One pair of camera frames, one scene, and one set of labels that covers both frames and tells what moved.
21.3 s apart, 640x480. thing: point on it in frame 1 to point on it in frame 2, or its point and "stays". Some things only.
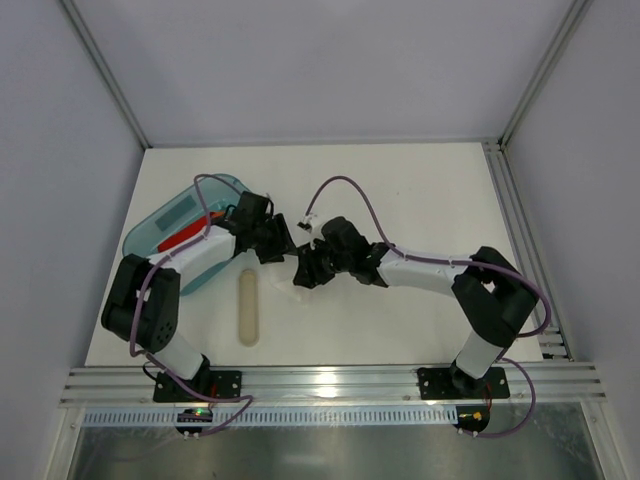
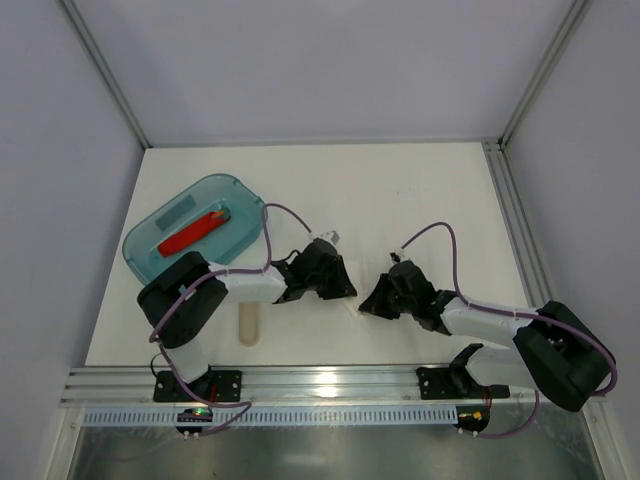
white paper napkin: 279,297 to 347,308
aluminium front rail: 369,387 stays
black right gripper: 318,260 to 391,293
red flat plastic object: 188,230 stays
